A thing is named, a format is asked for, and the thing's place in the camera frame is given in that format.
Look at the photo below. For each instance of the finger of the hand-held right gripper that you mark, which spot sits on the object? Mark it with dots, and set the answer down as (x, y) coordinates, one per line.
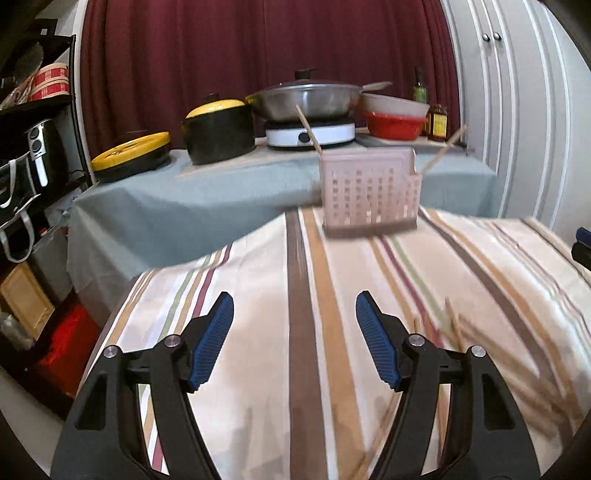
(582, 254)

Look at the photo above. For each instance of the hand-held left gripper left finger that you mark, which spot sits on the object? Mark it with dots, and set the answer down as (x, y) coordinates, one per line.
(212, 341)

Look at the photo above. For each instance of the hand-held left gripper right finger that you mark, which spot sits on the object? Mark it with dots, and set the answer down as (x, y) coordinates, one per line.
(374, 341)

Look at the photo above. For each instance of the pile of chopsticks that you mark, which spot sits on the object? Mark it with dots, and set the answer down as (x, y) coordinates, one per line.
(455, 323)

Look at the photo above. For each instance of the white perforated utensil holder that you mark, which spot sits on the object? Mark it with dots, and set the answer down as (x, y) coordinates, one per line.
(364, 194)

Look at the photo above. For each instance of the wooden chopstick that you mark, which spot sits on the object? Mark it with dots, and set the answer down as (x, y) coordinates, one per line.
(443, 150)
(308, 130)

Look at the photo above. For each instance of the striped tablecloth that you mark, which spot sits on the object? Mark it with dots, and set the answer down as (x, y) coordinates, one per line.
(323, 300)

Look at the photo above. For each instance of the grey-green tablecloth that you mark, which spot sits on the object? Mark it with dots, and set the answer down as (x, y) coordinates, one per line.
(184, 207)

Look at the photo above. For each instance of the red cloth bag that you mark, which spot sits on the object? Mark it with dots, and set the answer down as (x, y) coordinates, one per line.
(69, 350)

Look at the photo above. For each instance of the white cabinet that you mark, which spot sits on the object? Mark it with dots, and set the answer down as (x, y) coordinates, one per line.
(508, 92)

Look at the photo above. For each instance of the brown cardboard box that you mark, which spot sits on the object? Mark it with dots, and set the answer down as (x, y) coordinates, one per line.
(25, 295)

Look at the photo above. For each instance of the sauce jar with yellow label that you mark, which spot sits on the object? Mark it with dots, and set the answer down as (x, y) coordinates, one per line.
(437, 124)

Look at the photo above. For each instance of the flat pan with yellow lid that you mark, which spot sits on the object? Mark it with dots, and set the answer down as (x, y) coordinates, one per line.
(134, 157)

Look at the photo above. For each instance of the black pot with yellow lid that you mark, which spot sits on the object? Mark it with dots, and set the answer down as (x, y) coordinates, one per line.
(217, 138)

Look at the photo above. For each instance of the white induction cooker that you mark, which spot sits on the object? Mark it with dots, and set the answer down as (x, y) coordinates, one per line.
(323, 134)

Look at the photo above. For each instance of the red bowl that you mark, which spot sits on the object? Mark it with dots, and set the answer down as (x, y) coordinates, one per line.
(392, 127)

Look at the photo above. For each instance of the green glass bottle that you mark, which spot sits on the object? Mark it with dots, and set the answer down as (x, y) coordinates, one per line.
(419, 92)

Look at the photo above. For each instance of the white bowl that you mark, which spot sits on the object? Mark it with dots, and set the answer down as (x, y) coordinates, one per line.
(397, 107)

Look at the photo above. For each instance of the steel wok with lid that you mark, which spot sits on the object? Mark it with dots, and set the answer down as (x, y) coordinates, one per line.
(304, 104)

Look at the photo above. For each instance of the black air fryer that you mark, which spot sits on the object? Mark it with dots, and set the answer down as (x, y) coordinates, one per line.
(46, 152)

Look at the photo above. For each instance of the black shelf rack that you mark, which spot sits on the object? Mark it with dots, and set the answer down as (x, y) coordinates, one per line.
(46, 104)

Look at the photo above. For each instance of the maroon curtain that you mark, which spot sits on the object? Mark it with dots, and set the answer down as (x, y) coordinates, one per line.
(231, 46)

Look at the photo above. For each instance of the red striped round box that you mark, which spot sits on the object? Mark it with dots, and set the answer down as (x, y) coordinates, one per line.
(51, 81)

